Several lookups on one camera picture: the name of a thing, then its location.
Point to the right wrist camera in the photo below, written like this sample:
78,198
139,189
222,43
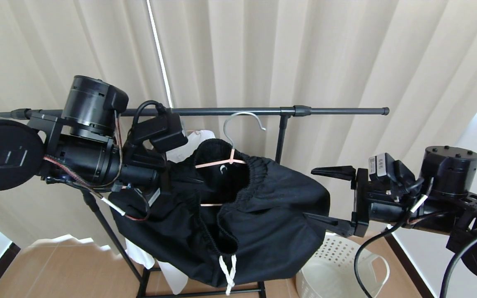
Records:
387,165

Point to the white laundry basket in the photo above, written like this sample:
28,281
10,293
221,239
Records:
333,269

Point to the beige curtain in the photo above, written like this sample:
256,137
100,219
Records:
304,49

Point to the black clothes rack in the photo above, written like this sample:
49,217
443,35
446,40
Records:
325,111

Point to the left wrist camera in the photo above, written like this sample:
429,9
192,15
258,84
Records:
164,130

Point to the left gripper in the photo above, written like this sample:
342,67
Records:
97,161

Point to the black garment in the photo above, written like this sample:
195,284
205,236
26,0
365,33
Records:
263,215

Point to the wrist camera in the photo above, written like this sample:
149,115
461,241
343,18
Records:
164,130
387,165

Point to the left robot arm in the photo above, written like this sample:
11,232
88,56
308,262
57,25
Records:
6,155

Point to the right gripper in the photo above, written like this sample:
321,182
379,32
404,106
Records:
383,207

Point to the pink clothes hanger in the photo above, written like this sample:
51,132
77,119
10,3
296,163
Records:
231,155

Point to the white printed t-shirt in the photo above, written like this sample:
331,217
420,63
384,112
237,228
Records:
197,138

